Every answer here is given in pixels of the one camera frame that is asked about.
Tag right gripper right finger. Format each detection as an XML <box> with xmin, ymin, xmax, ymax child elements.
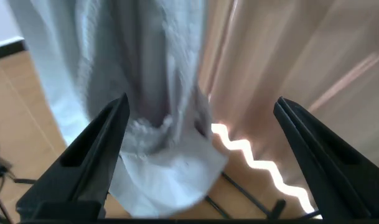
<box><xmin>272</xmin><ymin>95</ymin><xmax>379</xmax><ymax>219</ymax></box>

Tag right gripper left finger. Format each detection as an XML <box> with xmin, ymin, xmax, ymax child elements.
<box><xmin>16</xmin><ymin>92</ymin><xmax>131</xmax><ymax>220</ymax></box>

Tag pale grey shorts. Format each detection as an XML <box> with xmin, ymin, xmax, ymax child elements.
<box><xmin>7</xmin><ymin>0</ymin><xmax>230</xmax><ymax>219</ymax></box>

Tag black clothes rack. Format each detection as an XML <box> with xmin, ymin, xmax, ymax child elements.
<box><xmin>204</xmin><ymin>170</ymin><xmax>321</xmax><ymax>220</ymax></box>

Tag beige curtain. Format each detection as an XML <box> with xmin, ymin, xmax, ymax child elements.
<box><xmin>197</xmin><ymin>0</ymin><xmax>379</xmax><ymax>215</ymax></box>

